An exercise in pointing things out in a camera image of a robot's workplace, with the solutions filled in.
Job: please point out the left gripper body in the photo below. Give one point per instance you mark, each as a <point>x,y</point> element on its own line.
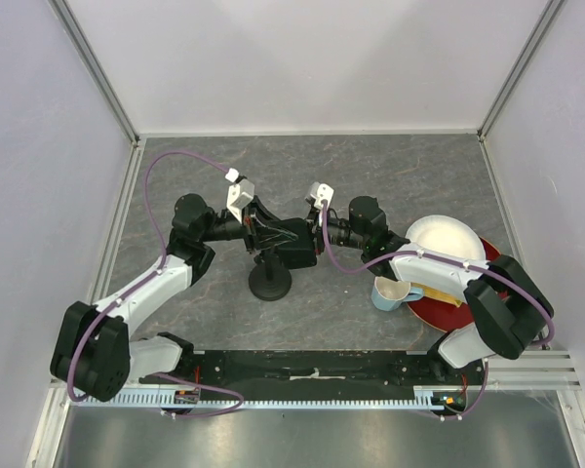
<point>249,228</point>

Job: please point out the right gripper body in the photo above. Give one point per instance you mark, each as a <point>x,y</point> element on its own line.
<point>315,223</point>

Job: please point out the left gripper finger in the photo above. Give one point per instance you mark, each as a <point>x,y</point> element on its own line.
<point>260,214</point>
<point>270,237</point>

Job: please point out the black smartphone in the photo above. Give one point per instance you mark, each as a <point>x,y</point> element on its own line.
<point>297,249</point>

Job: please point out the black phone stand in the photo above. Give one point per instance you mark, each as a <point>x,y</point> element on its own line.
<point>270,279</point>

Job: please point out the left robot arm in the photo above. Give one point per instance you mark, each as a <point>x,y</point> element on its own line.
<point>95,355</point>

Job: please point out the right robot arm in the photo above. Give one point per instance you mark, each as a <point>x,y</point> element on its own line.
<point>510,313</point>

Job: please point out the light blue mug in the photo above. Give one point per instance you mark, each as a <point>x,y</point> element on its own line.
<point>387,295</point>

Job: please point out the white paper plate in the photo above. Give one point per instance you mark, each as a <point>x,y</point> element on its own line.
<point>446,235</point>

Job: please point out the yellow sponge cloth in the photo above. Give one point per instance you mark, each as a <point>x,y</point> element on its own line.
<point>440,296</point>

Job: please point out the red round tray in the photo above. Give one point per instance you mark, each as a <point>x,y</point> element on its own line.
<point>445,317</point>

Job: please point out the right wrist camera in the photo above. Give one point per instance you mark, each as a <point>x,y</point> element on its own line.
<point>318,195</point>

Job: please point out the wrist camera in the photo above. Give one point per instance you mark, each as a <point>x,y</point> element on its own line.
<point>240,193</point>
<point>318,195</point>

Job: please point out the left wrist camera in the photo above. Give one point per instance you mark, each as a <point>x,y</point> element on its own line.
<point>240,193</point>

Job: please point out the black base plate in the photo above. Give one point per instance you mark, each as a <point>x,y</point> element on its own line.
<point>322,374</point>

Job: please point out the slotted cable duct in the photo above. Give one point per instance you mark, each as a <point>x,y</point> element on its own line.
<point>176,398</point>

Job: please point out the left aluminium frame post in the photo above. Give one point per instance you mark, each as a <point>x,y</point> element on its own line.
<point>84,49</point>

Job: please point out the aluminium frame post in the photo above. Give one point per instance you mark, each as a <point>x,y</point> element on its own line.
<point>523,60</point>
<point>84,49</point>

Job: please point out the right aluminium frame post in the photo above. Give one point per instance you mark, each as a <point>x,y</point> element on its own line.
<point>523,60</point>

